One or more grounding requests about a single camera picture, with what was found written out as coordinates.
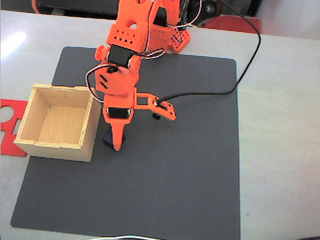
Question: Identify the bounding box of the red flat board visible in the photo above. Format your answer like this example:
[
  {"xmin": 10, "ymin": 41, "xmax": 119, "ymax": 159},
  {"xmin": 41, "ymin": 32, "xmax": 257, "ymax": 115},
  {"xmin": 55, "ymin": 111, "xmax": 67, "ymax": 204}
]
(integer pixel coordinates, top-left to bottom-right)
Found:
[{"xmin": 204, "ymin": 15, "xmax": 262, "ymax": 35}]

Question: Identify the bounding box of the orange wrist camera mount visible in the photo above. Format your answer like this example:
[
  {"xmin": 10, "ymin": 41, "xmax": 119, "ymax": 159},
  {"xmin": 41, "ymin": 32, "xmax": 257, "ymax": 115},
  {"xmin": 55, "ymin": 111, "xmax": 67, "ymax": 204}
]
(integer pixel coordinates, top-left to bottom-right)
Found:
[{"xmin": 134, "ymin": 91, "xmax": 177, "ymax": 122}]

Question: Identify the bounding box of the black camera cable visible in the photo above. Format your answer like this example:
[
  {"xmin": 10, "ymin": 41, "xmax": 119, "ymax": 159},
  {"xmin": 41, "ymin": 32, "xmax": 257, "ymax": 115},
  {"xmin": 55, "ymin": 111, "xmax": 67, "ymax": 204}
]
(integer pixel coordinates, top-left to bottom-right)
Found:
[{"xmin": 155, "ymin": 0, "xmax": 262, "ymax": 106}]

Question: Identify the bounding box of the open wooden box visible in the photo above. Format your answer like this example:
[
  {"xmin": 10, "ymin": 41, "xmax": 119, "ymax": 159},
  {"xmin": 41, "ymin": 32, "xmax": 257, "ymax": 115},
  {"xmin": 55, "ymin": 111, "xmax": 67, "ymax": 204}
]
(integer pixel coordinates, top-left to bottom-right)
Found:
[{"xmin": 13, "ymin": 83, "xmax": 102, "ymax": 163}]

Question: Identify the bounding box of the white red black servo wire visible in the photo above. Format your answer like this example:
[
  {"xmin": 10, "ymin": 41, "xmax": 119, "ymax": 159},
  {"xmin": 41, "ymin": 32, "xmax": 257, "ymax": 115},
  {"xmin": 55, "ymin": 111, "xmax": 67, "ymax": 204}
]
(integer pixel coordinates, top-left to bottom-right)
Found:
[{"xmin": 85, "ymin": 64, "xmax": 105, "ymax": 104}]

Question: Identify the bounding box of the red cutout sheet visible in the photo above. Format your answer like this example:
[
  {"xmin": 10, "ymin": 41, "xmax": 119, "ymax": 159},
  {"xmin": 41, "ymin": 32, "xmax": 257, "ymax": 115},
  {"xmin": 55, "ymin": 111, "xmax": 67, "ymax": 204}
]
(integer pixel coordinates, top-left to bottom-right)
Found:
[{"xmin": 0, "ymin": 98, "xmax": 29, "ymax": 158}]

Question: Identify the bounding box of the blue cube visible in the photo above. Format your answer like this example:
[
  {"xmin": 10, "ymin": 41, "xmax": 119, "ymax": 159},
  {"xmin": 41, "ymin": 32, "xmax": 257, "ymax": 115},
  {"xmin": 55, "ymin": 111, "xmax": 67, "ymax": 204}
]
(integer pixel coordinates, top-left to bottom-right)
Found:
[{"xmin": 102, "ymin": 131, "xmax": 126, "ymax": 149}]

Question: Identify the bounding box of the dark grey mat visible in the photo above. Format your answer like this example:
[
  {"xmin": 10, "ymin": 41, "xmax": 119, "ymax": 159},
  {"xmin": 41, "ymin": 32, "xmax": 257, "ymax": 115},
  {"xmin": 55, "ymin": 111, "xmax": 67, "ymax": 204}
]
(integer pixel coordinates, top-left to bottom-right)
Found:
[{"xmin": 10, "ymin": 46, "xmax": 241, "ymax": 240}]

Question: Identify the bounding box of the white cable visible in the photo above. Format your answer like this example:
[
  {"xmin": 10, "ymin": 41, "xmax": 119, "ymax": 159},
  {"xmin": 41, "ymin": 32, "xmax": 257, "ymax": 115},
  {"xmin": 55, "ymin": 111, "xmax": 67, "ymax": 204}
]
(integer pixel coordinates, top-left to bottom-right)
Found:
[{"xmin": 87, "ymin": 234, "xmax": 163, "ymax": 240}]

